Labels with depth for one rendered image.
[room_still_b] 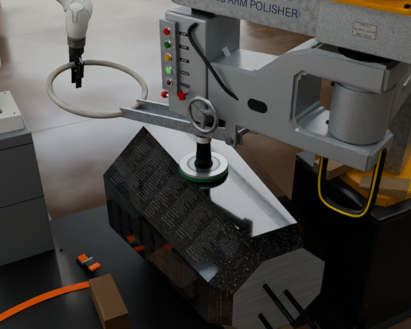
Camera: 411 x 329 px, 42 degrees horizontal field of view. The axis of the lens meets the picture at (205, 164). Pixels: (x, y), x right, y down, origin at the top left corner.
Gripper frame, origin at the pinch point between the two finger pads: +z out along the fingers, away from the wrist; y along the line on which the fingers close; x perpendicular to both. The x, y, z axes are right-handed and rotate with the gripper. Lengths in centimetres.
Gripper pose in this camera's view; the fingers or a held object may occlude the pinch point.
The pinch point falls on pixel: (76, 79)
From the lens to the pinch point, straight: 289.5
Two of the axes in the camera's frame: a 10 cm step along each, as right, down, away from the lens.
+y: 5.8, 5.9, -5.5
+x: 8.0, -2.9, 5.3
